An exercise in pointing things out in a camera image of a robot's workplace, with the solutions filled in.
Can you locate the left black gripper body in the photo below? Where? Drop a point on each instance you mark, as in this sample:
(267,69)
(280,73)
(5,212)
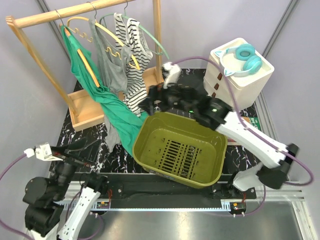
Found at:
(64,172)

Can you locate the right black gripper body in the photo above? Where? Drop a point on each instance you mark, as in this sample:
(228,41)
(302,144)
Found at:
(170,98)

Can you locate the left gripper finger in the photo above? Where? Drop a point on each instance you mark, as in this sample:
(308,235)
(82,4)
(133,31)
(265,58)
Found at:
(77,146)
(77,161)

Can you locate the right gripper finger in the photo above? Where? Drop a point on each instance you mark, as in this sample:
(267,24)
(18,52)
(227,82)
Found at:
(148,105)
(155,93)

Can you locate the green tank top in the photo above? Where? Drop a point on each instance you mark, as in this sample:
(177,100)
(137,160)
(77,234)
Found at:
(126,123)

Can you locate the grey tank top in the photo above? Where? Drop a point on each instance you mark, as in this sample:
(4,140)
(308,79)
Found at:
(111,63)

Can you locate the black white striped tank top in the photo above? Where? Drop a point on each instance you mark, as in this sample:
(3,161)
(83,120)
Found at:
(129,32)

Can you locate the orange hanger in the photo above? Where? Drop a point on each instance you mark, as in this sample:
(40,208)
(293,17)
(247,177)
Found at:
(86,66)

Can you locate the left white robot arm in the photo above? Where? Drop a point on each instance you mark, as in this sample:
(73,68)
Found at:
(43,194)

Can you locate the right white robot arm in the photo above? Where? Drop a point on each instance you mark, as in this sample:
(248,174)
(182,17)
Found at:
(217,115)

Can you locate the wooden clothes rack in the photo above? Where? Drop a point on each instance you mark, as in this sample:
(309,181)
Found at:
(84,111)

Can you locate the olive plastic basket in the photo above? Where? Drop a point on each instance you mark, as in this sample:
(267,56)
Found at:
(179,149)

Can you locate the cream drawer cabinet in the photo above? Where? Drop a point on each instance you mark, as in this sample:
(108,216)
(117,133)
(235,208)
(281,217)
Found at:
(245,89)

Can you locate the book with green cover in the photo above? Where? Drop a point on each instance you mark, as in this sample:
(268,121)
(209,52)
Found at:
(254,121)

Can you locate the teal cat-ear headphones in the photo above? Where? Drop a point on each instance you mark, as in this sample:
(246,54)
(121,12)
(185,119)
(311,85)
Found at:
(244,52)

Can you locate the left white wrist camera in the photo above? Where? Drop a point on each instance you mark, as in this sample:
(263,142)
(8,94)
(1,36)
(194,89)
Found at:
(42,152)

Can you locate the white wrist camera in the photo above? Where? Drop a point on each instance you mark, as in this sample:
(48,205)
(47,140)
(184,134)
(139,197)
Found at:
(42,152)
(171,74)

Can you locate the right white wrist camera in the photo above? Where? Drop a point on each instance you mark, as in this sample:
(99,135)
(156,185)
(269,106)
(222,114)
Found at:
(171,74)

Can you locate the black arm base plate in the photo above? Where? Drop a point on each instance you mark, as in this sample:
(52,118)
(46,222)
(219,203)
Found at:
(145,191)

